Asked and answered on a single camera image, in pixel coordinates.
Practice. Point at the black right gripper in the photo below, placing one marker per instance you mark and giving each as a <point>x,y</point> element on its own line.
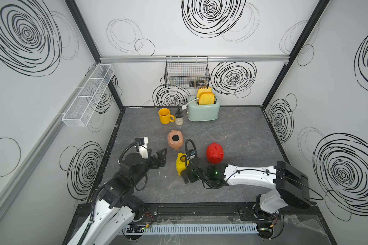
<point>190,178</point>

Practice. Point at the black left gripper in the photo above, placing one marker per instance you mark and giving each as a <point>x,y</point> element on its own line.
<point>155,165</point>

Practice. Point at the yellow piggy bank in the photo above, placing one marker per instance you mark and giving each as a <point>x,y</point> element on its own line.
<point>181,163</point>

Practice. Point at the red piggy bank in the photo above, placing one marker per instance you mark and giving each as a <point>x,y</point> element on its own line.
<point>214,153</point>

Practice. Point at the pink piggy bank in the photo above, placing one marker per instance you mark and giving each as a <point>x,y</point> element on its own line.
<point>175,144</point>

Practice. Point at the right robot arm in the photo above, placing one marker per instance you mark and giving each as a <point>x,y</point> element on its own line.
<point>287,185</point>

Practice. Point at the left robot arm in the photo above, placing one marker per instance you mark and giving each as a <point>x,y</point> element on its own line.
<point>115,205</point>

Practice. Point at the yellow ceramic mug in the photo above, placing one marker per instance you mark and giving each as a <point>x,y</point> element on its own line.
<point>165,116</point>

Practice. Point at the glass sugar jar with spoon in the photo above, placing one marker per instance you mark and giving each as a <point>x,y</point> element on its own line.
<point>179,117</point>

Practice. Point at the mint green toaster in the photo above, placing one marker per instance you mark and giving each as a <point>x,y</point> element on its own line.
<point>196,112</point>

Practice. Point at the yellow toast slice front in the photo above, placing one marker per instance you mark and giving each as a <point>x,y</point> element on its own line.
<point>206,98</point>

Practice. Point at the yellow toast slice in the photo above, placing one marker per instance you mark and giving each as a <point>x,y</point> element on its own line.
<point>206,98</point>
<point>200,91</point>

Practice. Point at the yellow toast slice rear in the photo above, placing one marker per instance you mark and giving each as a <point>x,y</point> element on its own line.
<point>200,91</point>

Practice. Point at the dark item in basket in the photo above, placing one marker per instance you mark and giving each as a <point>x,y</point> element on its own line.
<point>197,83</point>

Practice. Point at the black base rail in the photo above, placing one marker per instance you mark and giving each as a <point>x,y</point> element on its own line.
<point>245,210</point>

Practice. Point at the white slotted cable duct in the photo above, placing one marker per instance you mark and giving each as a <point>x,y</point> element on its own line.
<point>197,229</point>

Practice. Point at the white wire shelf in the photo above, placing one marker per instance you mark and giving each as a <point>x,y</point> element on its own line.
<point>91,92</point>

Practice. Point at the black wire basket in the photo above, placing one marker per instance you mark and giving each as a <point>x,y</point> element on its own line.
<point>179,70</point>

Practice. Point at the black corner frame post left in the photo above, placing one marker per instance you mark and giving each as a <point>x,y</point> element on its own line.
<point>77,16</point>

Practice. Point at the black corner frame post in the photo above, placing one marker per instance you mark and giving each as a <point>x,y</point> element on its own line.
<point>77,16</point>
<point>313,20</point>

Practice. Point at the black corner frame post right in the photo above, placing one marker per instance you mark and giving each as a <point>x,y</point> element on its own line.
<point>313,20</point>

